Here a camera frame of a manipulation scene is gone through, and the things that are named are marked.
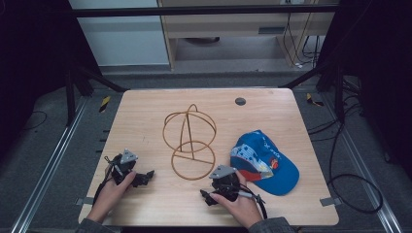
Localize black metal stand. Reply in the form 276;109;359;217
279;61;346;124
63;64;129;127

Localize yellow-handled tool right floor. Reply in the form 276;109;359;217
305;92;325;108

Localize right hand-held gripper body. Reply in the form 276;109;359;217
208;164;243;204

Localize blue printed baseball cap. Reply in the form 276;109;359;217
229;129;300;197

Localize black cables under desk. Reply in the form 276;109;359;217
282;12;323;70

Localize person's left hand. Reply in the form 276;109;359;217
86;170;138;225

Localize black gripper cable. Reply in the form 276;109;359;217
92;155;115;206
230;183;269;221

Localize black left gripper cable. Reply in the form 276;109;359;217
92;155;115;206

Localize black looped floor cable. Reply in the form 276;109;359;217
326;121;385;216

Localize aluminium floor rail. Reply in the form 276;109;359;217
320;93;404;233
10;96;89;233

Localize grey table bracket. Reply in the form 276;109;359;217
319;196;343;208
75;196;95;207

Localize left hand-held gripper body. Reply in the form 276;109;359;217
111;148;148;186

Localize golden wire hat stand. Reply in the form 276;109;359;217
161;103;218;182

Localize white cabinet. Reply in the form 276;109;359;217
67;0;171;67

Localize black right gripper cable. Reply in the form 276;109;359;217
230;183;269;221

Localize dark curtain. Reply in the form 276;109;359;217
0;0;102;163
316;0;412;183

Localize yellow-handled tool floor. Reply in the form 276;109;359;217
305;92;325;108
98;95;112;114

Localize black horizontal frame bar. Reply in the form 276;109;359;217
69;4;340;18

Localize yellow-handled tool left floor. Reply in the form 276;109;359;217
98;95;112;114

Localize thin black floor cable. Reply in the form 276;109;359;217
20;110;49;132

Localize person's right hand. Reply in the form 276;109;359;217
209;170;264;230

